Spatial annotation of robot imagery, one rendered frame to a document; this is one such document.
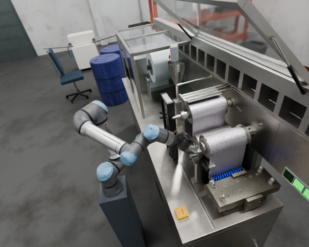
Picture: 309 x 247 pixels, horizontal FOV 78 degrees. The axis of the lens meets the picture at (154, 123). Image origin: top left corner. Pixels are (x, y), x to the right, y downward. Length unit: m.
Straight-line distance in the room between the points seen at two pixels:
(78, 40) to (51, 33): 3.55
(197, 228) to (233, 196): 0.28
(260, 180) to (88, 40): 6.12
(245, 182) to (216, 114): 0.46
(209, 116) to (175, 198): 0.59
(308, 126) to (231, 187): 0.54
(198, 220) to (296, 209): 1.50
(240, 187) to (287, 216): 1.29
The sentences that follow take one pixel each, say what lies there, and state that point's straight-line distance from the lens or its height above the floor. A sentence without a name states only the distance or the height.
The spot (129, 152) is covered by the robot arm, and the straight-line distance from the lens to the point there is 0.95.
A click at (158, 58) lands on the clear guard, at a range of 1.88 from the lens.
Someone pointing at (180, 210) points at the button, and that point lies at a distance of 1.33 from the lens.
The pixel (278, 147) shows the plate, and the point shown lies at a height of 1.29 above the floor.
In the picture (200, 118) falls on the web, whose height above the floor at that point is 1.33.
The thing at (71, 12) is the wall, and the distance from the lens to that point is 9.85.
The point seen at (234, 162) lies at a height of 1.10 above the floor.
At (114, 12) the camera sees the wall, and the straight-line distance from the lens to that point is 9.74.
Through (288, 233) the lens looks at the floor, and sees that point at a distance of 2.47.
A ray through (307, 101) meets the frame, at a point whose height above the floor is 1.60.
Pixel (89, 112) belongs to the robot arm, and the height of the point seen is 1.52.
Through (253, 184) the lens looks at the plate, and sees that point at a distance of 1.36.
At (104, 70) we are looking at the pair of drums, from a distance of 3.99.
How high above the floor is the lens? 2.09
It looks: 37 degrees down
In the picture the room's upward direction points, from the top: 9 degrees counter-clockwise
